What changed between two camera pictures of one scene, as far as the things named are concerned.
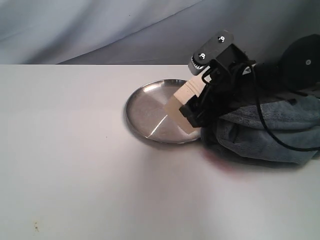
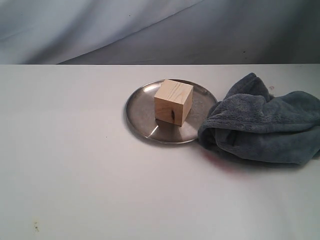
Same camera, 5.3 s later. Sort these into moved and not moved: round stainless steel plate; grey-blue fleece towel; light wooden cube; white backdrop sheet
Moved: light wooden cube
Not moved: white backdrop sheet; round stainless steel plate; grey-blue fleece towel
